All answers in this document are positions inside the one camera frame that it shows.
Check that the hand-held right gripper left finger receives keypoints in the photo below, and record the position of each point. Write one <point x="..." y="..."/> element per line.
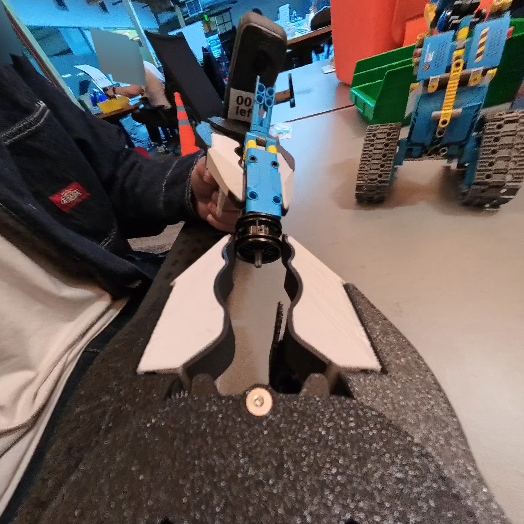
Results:
<point x="184" y="319"/>

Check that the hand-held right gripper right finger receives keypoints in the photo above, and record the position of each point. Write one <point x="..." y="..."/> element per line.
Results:
<point x="327" y="319"/>

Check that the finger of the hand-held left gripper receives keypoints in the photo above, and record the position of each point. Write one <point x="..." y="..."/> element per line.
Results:
<point x="225" y="168"/>
<point x="288" y="188"/>

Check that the blue toy brick arm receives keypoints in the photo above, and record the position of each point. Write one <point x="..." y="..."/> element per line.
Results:
<point x="262" y="180"/>

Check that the person's left forearm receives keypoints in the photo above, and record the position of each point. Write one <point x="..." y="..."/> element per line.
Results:
<point x="155" y="192"/>

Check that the grey desk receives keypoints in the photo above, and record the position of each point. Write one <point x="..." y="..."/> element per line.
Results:
<point x="409" y="266"/>

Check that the person's left hand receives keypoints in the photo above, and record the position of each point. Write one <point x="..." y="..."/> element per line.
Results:
<point x="202" y="192"/>

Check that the orange traffic cone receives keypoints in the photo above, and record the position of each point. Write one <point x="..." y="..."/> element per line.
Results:
<point x="185" y="127"/>

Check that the small clear plastic packet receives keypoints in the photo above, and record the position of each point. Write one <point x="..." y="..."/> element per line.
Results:
<point x="281" y="130"/>

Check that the orange fabric bag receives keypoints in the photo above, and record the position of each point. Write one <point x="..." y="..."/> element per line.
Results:
<point x="368" y="32"/>

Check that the yellow box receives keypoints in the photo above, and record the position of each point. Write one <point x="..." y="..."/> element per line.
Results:
<point x="113" y="105"/>

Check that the green plastic bin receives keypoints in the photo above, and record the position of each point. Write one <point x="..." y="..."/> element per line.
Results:
<point x="380" y="86"/>

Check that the person's white shirt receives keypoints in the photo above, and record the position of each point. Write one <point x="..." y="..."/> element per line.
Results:
<point x="41" y="327"/>

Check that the blue tracked toy robot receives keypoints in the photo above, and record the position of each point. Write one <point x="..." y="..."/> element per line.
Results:
<point x="446" y="123"/>

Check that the person's dark denim jacket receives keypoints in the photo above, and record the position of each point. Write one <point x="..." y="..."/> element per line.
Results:
<point x="49" y="143"/>

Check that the black desk bracket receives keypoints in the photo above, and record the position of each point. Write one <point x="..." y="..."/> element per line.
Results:
<point x="291" y="90"/>

